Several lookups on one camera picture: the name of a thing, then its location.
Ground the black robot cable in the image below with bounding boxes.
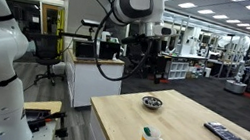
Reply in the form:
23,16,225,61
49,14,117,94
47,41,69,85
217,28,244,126
87,0,160,87

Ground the metal bowl of small parts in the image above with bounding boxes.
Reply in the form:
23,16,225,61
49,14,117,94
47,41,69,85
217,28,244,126
140,94,165,112

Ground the black clamp with orange grip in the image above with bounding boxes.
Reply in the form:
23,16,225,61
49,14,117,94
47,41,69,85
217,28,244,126
21,105,73,140

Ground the black camera on stand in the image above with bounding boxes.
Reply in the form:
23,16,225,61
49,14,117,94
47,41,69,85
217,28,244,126
58,15,105,44

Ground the black computer box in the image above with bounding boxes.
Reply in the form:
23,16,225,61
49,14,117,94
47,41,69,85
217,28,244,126
96,39,123,63

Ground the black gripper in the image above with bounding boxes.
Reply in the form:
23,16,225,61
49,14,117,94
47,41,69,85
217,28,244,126
120,28,156,50

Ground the white cabinet with wood top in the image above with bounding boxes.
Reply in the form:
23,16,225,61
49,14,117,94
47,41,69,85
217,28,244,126
58,49,127,115

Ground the white cubby shelf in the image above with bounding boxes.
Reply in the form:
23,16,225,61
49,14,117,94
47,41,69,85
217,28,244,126
166,59,191,84

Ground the pen with green cap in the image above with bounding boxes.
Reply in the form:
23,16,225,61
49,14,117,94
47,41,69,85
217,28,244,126
142,126,153,138

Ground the white background robot on base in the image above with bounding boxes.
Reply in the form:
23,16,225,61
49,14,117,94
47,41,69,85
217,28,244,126
223,32,250,97

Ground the black office chair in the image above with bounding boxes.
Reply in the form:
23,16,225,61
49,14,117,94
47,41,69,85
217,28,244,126
26,30,71,88

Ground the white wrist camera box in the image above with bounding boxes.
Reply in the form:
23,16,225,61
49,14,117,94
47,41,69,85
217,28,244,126
152,24,177,39

